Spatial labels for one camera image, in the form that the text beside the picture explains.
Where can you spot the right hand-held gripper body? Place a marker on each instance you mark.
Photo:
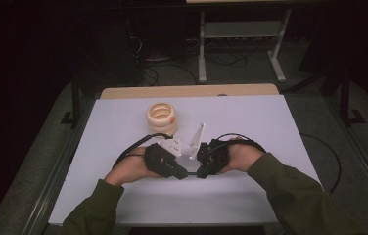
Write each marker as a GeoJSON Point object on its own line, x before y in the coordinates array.
{"type": "Point", "coordinates": [214, 155]}

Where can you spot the cream ribbed round container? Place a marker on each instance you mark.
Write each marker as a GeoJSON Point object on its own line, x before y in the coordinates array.
{"type": "Point", "coordinates": [160, 127]}

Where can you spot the person's left hand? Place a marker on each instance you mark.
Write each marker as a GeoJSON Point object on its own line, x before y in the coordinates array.
{"type": "Point", "coordinates": [129, 169]}

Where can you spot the person's right hand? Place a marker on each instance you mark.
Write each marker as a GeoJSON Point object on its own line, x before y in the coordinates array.
{"type": "Point", "coordinates": [242, 156]}

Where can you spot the white metal stand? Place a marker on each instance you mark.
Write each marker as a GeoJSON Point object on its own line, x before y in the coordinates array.
{"type": "Point", "coordinates": [201, 49]}

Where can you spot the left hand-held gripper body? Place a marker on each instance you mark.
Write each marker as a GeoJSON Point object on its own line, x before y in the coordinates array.
{"type": "Point", "coordinates": [159, 160]}

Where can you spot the wooden table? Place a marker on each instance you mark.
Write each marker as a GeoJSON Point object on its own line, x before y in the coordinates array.
{"type": "Point", "coordinates": [188, 91]}

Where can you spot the white board sheet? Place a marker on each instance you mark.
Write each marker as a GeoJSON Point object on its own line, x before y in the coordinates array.
{"type": "Point", "coordinates": [237, 114]}

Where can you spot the grey metal rail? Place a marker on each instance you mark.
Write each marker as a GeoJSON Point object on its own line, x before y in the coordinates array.
{"type": "Point", "coordinates": [361, 156]}
{"type": "Point", "coordinates": [61, 169]}

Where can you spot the black metal stand leg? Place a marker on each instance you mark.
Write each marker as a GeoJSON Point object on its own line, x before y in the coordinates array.
{"type": "Point", "coordinates": [345, 98]}
{"type": "Point", "coordinates": [76, 98]}

